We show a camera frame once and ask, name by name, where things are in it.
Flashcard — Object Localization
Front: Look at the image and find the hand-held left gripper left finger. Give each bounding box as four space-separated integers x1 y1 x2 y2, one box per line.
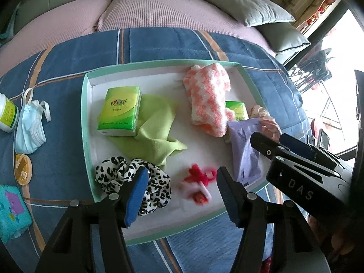
34 166 150 273

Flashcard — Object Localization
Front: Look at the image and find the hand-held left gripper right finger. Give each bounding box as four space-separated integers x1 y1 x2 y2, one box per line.
217 166 330 273

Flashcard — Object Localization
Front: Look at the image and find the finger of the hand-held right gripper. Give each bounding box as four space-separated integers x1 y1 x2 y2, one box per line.
279 133 352 174
250 131 293 160

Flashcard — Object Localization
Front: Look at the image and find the pink lace scrunchie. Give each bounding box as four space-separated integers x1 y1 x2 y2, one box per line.
249 105 283 141

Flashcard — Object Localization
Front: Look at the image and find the purple packet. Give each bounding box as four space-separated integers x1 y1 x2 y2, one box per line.
227 119 266 185

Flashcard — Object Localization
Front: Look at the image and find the leopard print scrunchie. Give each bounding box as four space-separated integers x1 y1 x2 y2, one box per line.
95 156 172 217

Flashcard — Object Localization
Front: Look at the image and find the red hair bow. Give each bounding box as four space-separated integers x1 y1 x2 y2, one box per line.
179 163 218 205

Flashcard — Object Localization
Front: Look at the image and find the white tray teal rim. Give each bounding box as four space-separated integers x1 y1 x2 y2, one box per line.
81 59 275 246

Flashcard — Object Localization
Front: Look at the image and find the pink white fuzzy sock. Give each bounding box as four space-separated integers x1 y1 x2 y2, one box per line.
190 91 236 137
182 63 231 99

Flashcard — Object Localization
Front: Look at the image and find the large green tissue pack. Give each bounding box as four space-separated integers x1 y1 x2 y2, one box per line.
97 87 142 137

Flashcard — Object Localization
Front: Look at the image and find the small green tissue pack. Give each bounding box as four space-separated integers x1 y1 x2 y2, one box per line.
223 101 248 144

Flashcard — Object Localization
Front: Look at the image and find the green cloth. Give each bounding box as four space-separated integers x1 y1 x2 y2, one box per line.
109 94 188 169

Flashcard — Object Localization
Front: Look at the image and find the black folding rack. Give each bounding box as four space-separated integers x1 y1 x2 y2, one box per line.
286 47 333 94

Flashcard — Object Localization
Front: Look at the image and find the grey pillow dark piping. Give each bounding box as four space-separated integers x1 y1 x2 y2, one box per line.
257 21 311 54

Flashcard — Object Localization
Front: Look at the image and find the teal wet wipes pack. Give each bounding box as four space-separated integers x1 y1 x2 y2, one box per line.
0 185 32 243

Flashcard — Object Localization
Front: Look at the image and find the blue face mask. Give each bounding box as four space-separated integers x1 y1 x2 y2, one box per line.
14 88 52 154

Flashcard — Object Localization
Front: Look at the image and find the blue striped blanket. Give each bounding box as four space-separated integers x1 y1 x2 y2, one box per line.
0 28 310 273

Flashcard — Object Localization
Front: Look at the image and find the grey green pillow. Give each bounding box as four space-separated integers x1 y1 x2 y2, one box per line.
190 0 296 27

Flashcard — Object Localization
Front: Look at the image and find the white jar yellow label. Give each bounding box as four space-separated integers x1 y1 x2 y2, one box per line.
0 93 20 134

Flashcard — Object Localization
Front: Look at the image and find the pink sofa cover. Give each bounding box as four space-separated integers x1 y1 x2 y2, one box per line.
0 0 276 63

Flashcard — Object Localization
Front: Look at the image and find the black window frame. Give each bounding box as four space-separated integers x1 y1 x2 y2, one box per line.
274 0 356 66

